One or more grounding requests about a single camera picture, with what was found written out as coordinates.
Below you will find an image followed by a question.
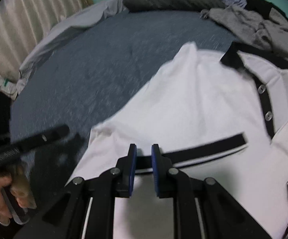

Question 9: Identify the white polo shirt black collar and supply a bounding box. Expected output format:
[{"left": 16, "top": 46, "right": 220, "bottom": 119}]
[{"left": 72, "top": 42, "right": 288, "bottom": 238}]

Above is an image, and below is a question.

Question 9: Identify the person left hand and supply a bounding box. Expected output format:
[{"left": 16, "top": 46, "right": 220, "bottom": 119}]
[{"left": 0, "top": 164, "right": 37, "bottom": 227}]

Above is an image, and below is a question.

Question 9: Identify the blue-grey bed sheet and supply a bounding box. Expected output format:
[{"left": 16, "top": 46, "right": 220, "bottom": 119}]
[{"left": 9, "top": 10, "right": 241, "bottom": 200}]

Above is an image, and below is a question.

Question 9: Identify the crumpled plastic bag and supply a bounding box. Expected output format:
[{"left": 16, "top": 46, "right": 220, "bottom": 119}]
[{"left": 0, "top": 76, "right": 18, "bottom": 100}]

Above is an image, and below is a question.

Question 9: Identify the striped beige curtain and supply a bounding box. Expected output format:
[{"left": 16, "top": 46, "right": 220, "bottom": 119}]
[{"left": 0, "top": 0, "right": 83, "bottom": 82}]

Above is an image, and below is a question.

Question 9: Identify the light grey satin blanket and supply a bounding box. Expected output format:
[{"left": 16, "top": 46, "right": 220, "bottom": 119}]
[{"left": 16, "top": 0, "right": 127, "bottom": 93}]

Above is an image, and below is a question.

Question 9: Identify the grey sweatshirt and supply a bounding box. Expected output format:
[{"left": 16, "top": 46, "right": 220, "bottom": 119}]
[{"left": 201, "top": 5, "right": 288, "bottom": 61}]

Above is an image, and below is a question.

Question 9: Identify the black garment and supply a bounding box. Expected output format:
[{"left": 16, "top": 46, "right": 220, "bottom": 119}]
[{"left": 244, "top": 0, "right": 287, "bottom": 20}]

